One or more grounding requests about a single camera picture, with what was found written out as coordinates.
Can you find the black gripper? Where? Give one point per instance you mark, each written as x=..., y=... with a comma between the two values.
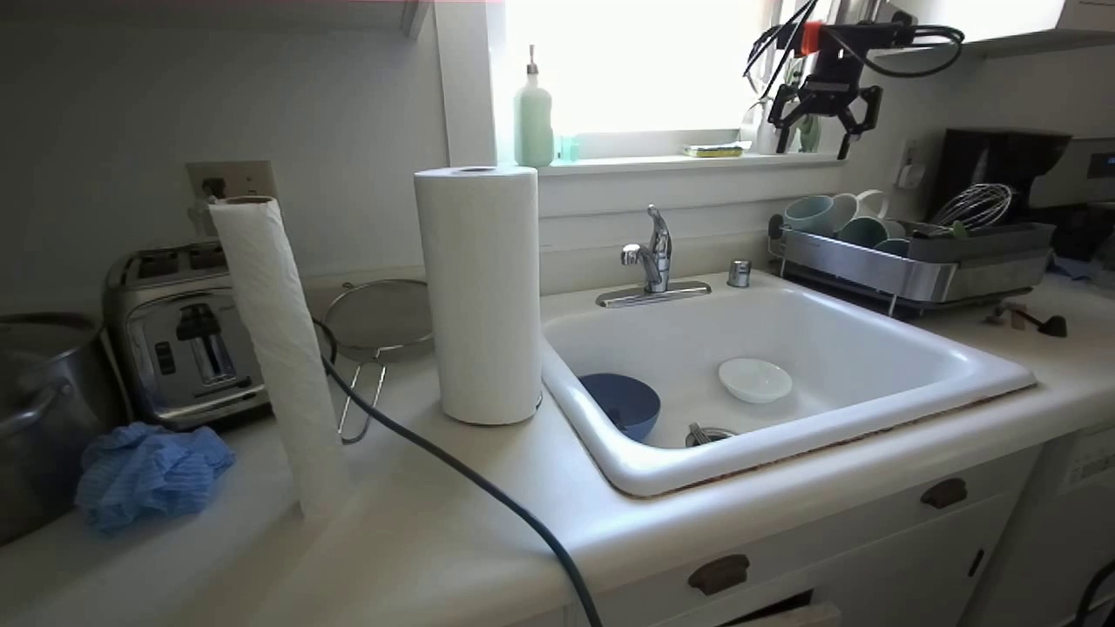
x=833, y=71

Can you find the white mug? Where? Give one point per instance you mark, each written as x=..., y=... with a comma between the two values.
x=865, y=202

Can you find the small metal sink cap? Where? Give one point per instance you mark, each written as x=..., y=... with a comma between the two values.
x=740, y=273

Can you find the steel drying rack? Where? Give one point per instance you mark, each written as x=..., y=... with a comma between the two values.
x=919, y=273

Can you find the white ceramic sink basin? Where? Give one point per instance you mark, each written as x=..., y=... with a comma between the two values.
x=836, y=336

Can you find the steel sink drain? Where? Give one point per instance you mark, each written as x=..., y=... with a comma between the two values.
x=706, y=436

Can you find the teal plastic cup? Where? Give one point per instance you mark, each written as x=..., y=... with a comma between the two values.
x=807, y=215
x=862, y=234

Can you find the yellow green sponge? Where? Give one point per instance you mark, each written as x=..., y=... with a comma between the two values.
x=720, y=150

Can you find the white framed window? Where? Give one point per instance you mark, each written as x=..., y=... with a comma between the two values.
x=629, y=71

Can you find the chrome faucet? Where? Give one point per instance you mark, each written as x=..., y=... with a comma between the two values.
x=659, y=248

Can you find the steel kitchen appliance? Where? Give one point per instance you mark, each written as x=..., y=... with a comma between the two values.
x=1091, y=176

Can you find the white round dish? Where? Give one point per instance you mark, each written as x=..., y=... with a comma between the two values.
x=754, y=382

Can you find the pale green soap bottle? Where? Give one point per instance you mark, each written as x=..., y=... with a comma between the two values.
x=533, y=126

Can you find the black kitchen utensil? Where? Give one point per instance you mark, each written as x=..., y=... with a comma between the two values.
x=1039, y=322

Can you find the blue round dish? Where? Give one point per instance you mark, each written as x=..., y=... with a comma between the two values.
x=620, y=402

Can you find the thick paper towel roll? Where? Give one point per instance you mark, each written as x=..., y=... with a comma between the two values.
x=482, y=302

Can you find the dark drawer pull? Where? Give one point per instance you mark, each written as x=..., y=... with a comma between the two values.
x=942, y=491
x=720, y=573

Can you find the white base cabinet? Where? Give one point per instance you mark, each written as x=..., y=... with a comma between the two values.
x=882, y=559

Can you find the metal mesh strainer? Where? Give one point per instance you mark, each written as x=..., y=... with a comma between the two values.
x=378, y=318

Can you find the thin paper towel roll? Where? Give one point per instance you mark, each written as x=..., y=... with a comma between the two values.
x=279, y=336

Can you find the silver toaster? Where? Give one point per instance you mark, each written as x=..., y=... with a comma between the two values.
x=186, y=336

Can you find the blue crumpled cloth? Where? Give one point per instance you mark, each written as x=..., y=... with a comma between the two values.
x=150, y=476

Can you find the large steel pot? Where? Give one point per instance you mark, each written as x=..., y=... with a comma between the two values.
x=45, y=439

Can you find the white wall cabinet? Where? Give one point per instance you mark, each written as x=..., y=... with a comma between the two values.
x=1013, y=19

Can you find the white wall outlet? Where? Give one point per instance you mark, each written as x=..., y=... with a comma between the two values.
x=230, y=179

